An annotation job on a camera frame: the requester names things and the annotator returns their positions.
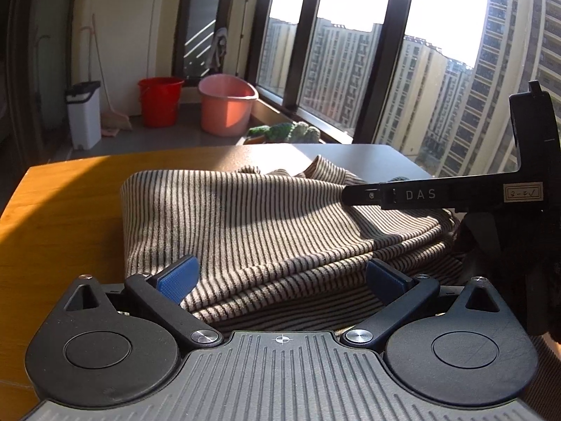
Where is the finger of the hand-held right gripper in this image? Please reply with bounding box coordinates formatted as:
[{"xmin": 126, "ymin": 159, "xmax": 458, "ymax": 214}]
[{"xmin": 341, "ymin": 183, "xmax": 383, "ymax": 208}]

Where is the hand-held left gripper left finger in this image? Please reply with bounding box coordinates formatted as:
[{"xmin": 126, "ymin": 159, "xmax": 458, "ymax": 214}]
[{"xmin": 65, "ymin": 254, "xmax": 224, "ymax": 348}]

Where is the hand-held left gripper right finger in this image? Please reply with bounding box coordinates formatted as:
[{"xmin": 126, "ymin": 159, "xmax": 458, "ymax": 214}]
[{"xmin": 342, "ymin": 258, "xmax": 503, "ymax": 350}]

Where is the striped knit sweater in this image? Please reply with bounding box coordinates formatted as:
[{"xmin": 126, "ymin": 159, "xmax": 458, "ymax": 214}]
[{"xmin": 120, "ymin": 154, "xmax": 472, "ymax": 333}]

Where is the pale green cactus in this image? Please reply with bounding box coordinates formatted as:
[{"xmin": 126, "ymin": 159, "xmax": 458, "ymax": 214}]
[{"xmin": 291, "ymin": 122, "xmax": 323, "ymax": 143}]

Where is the bright green cactus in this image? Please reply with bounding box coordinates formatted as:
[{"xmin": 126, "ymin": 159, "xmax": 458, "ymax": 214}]
[{"xmin": 266, "ymin": 123, "xmax": 299, "ymax": 143}]

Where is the pink plastic basin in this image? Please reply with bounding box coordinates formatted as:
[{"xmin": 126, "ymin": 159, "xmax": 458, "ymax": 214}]
[{"xmin": 198, "ymin": 74, "xmax": 258, "ymax": 137}]

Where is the red plastic bucket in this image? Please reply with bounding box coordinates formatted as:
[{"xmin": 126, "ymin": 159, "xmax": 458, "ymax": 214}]
[{"xmin": 138, "ymin": 76, "xmax": 185, "ymax": 128}]

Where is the white trash bin black lid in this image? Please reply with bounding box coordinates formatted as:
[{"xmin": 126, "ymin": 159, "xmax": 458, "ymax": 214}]
[{"xmin": 66, "ymin": 81, "xmax": 102, "ymax": 150}]

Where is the person's knit clothing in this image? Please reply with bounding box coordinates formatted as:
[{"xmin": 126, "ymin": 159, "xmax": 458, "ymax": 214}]
[{"xmin": 523, "ymin": 335, "xmax": 561, "ymax": 421}]

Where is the grey hanging cloth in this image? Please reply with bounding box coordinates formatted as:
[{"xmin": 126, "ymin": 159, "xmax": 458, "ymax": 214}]
[{"xmin": 206, "ymin": 27, "xmax": 229, "ymax": 71}]

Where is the dark glass door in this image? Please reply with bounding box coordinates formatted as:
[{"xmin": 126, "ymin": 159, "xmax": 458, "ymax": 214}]
[{"xmin": 172, "ymin": 0, "xmax": 237, "ymax": 82}]

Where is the black window frame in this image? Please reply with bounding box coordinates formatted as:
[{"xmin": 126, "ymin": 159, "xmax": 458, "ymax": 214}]
[{"xmin": 245, "ymin": 0, "xmax": 561, "ymax": 176}]

